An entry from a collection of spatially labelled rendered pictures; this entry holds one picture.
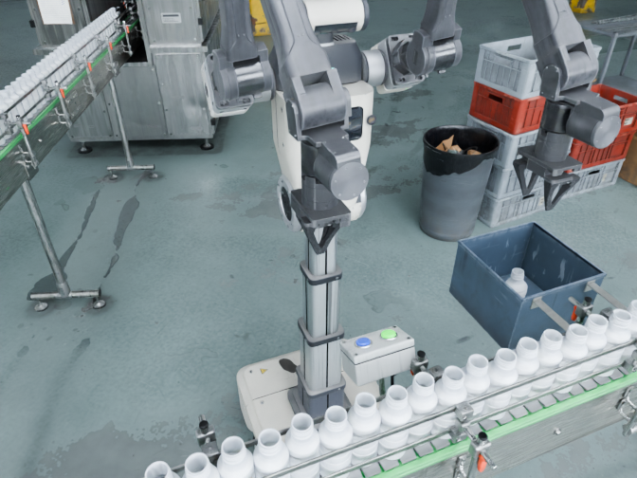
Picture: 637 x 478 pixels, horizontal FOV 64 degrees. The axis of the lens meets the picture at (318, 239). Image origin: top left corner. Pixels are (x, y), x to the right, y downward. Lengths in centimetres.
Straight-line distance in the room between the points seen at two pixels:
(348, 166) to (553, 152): 45
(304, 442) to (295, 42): 63
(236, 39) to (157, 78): 341
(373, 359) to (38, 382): 198
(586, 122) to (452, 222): 241
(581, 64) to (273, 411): 157
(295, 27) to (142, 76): 372
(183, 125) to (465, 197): 244
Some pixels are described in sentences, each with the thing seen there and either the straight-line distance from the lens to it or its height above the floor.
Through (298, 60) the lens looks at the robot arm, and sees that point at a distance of 72.
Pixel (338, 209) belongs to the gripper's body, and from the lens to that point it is 78.
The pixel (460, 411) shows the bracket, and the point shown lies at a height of 112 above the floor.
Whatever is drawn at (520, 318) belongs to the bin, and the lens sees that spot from 160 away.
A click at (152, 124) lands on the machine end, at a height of 26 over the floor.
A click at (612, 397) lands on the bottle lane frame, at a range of 137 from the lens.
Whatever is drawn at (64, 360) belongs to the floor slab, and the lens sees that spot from 283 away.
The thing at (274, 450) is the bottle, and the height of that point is 115.
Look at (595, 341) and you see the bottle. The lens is 122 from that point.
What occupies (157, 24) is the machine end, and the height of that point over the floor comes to 104.
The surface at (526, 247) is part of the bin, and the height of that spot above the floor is 84.
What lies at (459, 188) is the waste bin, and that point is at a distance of 316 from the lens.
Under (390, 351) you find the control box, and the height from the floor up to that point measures 111.
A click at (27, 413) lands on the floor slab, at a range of 268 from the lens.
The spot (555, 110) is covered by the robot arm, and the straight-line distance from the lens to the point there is 98.
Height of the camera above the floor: 190
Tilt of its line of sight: 35 degrees down
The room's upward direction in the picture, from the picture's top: straight up
